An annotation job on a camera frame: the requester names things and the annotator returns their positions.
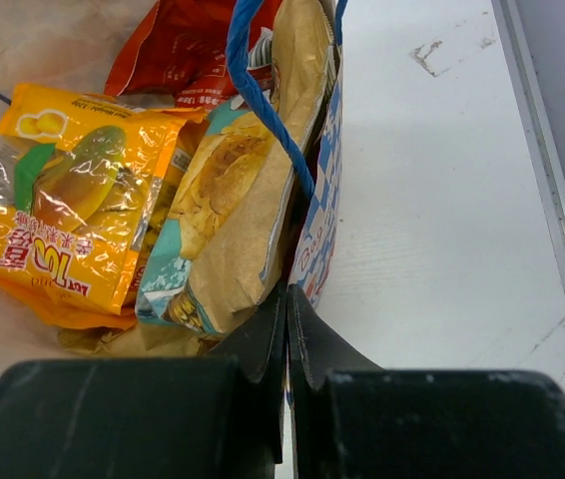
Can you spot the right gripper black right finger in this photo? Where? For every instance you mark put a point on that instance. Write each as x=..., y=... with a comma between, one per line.
x=354, y=419

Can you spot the checkered paper bag blue handles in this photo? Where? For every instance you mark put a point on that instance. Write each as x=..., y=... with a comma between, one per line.
x=72, y=45

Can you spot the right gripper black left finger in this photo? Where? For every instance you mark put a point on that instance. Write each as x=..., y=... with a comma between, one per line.
x=219, y=415

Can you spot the orange mango candy bag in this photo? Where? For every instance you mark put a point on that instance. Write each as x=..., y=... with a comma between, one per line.
x=81, y=178

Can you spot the red chip bag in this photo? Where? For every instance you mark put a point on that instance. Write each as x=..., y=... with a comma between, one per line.
x=178, y=49

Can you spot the aluminium table edge rail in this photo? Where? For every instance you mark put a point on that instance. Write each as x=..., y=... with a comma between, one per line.
x=552, y=169

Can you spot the beige kraft chips bag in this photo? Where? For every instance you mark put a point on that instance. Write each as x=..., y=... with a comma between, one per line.
x=242, y=203

